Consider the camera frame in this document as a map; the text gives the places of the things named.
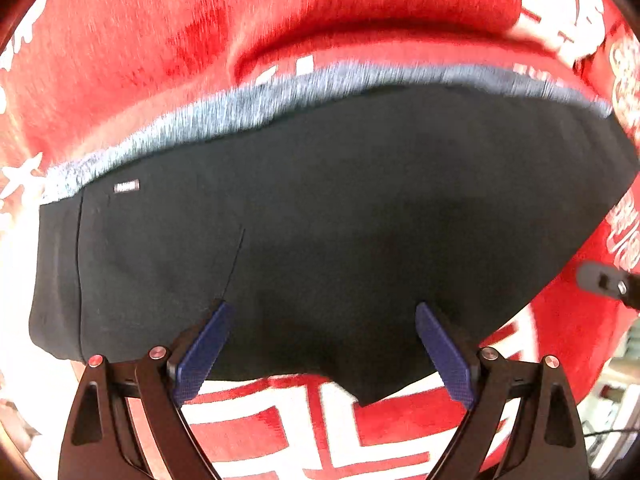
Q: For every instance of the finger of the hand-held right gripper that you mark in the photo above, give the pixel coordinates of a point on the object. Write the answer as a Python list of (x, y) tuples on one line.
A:
[(607, 281)]

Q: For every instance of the black pants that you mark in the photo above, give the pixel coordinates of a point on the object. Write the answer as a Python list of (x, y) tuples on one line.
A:
[(320, 230)]

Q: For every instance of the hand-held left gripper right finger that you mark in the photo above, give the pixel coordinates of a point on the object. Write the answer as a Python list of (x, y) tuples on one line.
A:
[(445, 355)]

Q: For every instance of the red printed blanket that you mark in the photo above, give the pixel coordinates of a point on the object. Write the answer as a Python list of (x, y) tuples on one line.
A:
[(150, 50)]

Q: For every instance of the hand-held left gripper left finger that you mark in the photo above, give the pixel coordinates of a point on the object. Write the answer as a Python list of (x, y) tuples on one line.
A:
[(202, 352)]

